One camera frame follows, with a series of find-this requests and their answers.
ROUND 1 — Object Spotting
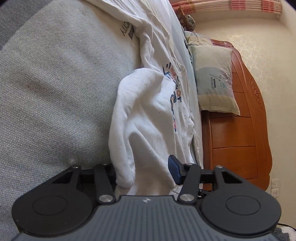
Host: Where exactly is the bed with patchwork sheet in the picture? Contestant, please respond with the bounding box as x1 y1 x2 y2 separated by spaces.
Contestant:
0 0 204 209

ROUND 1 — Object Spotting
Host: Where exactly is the wooden bedside table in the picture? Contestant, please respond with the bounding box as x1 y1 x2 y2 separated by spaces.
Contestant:
177 5 192 32

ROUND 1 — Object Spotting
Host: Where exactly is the pink striped curtain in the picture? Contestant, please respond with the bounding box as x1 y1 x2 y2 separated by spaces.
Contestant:
171 0 282 15

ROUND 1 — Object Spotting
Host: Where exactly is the white wall socket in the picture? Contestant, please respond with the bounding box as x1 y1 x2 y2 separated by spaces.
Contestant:
270 178 279 197

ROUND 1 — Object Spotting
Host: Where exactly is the large flower print pillow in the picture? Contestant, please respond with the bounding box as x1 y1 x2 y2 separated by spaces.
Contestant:
192 45 240 115

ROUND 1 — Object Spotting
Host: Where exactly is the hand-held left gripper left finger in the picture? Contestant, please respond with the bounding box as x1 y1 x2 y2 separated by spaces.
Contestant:
53 163 116 204

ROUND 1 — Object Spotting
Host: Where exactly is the white printed t-shirt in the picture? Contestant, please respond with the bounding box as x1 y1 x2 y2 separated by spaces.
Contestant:
109 14 204 195

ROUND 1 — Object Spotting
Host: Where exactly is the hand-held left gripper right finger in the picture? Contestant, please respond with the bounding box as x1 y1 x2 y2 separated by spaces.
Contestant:
169 155 241 204

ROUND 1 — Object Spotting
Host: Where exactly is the wooden headboard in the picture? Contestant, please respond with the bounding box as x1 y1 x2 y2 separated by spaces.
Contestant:
201 39 273 192

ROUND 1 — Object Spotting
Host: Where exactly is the small pale pillow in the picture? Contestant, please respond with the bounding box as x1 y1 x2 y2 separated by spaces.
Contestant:
184 31 213 47

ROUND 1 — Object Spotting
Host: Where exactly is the grey fluffy rug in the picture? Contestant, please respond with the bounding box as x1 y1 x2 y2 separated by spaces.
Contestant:
273 224 296 241

